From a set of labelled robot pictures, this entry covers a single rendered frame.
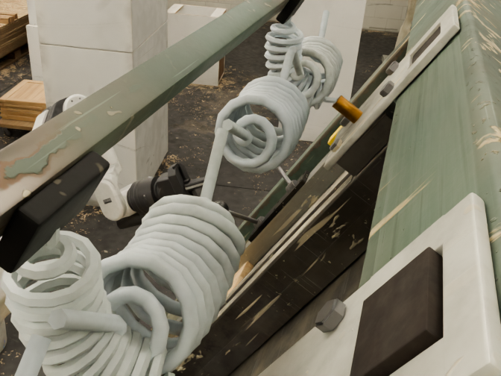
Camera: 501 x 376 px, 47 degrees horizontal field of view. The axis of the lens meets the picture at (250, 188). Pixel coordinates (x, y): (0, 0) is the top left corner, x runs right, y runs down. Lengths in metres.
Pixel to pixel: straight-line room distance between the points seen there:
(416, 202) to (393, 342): 0.13
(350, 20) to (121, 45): 2.02
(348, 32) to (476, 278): 4.61
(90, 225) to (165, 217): 3.50
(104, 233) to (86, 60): 1.06
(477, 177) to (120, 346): 0.18
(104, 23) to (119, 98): 3.20
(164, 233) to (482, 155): 0.16
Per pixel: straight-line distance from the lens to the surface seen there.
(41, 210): 0.21
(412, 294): 0.22
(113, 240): 3.66
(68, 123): 0.24
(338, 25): 4.78
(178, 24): 6.14
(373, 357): 0.21
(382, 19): 9.31
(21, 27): 7.09
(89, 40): 3.53
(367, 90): 1.31
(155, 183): 1.45
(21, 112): 5.05
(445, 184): 0.31
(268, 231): 1.22
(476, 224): 0.23
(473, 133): 0.33
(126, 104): 0.27
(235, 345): 0.82
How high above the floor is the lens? 2.07
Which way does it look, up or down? 29 degrees down
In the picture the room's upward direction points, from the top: 4 degrees clockwise
